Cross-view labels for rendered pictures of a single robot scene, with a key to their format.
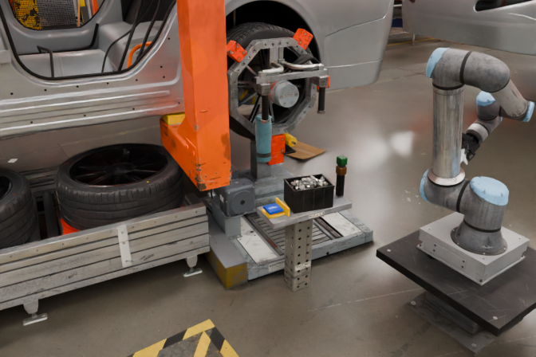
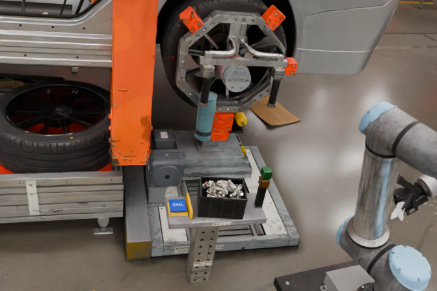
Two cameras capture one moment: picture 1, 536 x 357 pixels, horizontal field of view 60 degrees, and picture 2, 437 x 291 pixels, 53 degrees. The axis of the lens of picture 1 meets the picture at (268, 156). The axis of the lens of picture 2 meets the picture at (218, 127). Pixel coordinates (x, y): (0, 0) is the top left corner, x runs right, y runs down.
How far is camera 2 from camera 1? 68 cm
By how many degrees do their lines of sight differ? 13
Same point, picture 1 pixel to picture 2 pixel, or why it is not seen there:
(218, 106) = (140, 88)
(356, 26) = (346, 10)
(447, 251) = not seen: outside the picture
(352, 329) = not seen: outside the picture
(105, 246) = (13, 193)
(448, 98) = (377, 164)
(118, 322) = (12, 267)
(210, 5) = not seen: outside the picture
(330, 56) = (308, 39)
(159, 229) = (69, 189)
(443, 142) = (365, 204)
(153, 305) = (51, 258)
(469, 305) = not seen: outside the picture
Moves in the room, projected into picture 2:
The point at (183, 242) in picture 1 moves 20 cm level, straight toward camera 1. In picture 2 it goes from (94, 204) to (82, 234)
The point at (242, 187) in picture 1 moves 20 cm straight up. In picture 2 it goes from (170, 162) to (173, 130)
